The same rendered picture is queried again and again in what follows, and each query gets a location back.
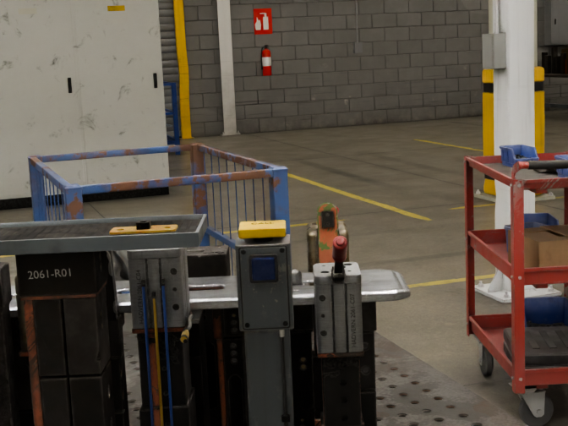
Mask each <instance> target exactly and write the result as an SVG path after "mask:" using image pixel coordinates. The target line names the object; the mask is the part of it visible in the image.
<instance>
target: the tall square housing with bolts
mask: <svg viewBox="0 0 568 426"><path fill-rule="evenodd" d="M127 259H128V278H129V290H130V302H131V313H132V325H133V329H132V333H133V334H137V340H138V352H139V374H140V386H141V398H142V406H141V408H140V410H139V420H140V426H197V418H196V404H195V390H194V387H192V383H191V370H190V356H189V343H188V342H187V343H181V342H180V337H181V335H182V333H183V329H184V328H185V327H187V326H188V317H189V316H190V315H191V310H190V301H189V287H188V261H187V248H155V249H136V250H127Z"/></svg>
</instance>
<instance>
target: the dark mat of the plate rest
mask: <svg viewBox="0 0 568 426"><path fill-rule="evenodd" d="M200 221H201V219H193V220H174V221H151V225H152V226H158V225H177V230H176V231H175V232H155V233H136V234H118V235H110V233H109V232H110V231H111V230H112V229H113V228H114V227H136V222H118V223H98V224H79V225H60V226H41V227H4V228H0V241H6V240H25V239H44V238H82V237H101V236H120V235H140V234H158V233H177V232H196V230H197V228H198V225H199V223H200Z"/></svg>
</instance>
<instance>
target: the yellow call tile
mask: <svg viewBox="0 0 568 426"><path fill-rule="evenodd" d="M285 236H286V221H284V220H278V221H242V222H240V225H239V228H238V237H239V238H252V239H253V241H255V242H268V241H271V240H273V238H278V237H285Z"/></svg>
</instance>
